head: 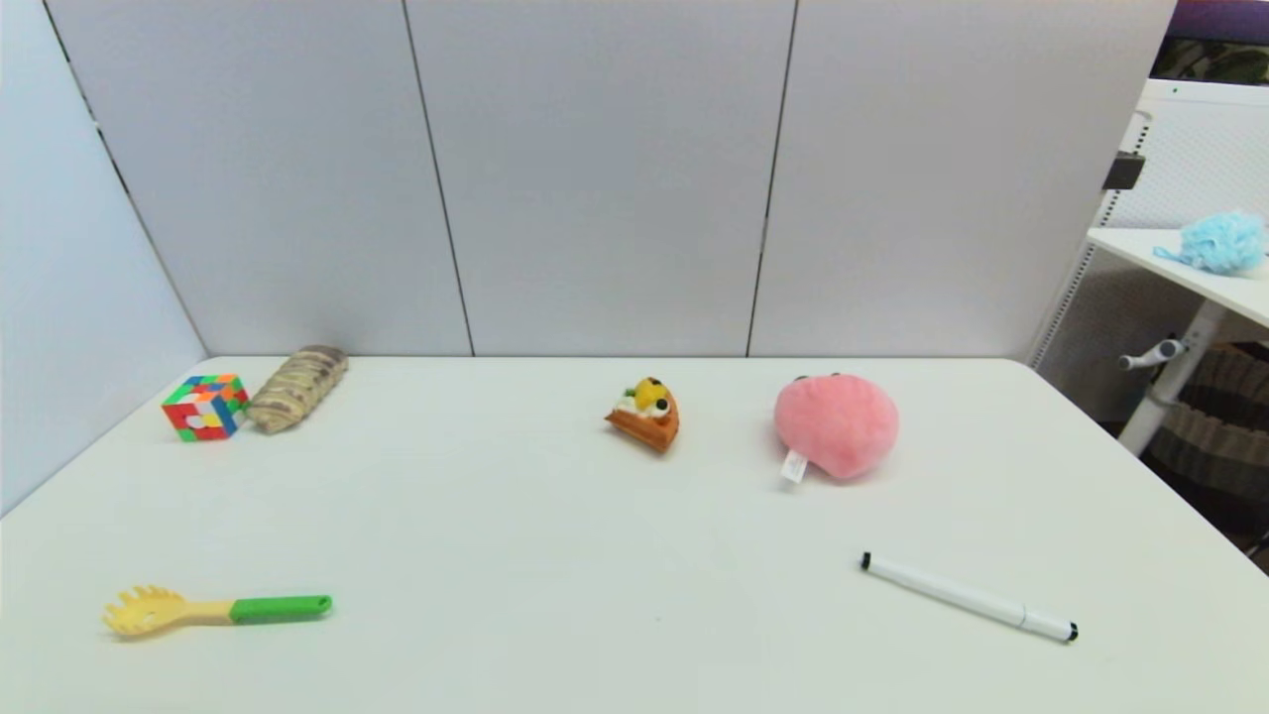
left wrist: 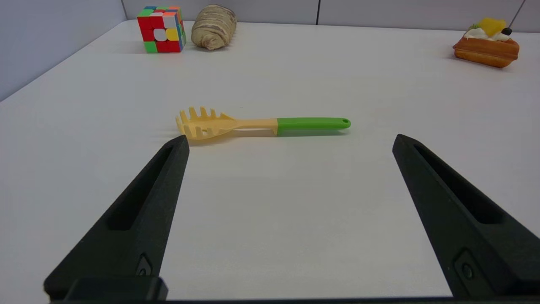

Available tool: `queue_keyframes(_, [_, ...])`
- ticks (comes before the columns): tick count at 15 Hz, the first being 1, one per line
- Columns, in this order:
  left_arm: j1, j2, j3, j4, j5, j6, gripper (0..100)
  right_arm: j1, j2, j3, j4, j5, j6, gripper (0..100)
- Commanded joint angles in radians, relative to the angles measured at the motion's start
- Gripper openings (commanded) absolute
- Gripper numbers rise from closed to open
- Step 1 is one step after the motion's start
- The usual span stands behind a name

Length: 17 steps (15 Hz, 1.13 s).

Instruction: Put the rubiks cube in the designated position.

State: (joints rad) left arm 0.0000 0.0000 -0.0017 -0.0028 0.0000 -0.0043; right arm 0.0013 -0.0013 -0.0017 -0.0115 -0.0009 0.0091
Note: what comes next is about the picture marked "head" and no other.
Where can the white side table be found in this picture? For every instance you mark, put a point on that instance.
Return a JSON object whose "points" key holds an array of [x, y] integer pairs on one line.
{"points": [[1205, 297]]}

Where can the toy cake slice with fruit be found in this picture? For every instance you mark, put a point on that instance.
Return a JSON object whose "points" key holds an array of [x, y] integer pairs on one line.
{"points": [[650, 415]]}

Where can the white perforated panel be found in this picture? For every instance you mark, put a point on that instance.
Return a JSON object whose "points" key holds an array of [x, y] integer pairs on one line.
{"points": [[1190, 159]]}

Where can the pink plush toy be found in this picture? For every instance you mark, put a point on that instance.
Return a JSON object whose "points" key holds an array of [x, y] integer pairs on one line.
{"points": [[841, 424]]}

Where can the light blue bath sponge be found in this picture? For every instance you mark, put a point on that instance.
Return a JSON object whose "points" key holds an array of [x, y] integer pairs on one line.
{"points": [[1222, 243]]}

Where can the brown striped cushion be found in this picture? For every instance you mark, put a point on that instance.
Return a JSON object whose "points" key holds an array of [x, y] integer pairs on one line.
{"points": [[1214, 426]]}

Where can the white marker pen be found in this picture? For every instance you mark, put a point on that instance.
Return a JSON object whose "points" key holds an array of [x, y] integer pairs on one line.
{"points": [[967, 596]]}

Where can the black bracket on partition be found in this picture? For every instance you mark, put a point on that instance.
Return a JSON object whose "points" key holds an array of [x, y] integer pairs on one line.
{"points": [[1124, 172]]}

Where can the multicoloured rubiks cube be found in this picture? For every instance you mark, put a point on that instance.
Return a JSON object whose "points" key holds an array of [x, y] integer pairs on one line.
{"points": [[205, 408]]}

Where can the striped toy bread loaf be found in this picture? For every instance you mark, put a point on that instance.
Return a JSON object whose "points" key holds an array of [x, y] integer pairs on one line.
{"points": [[295, 389]]}

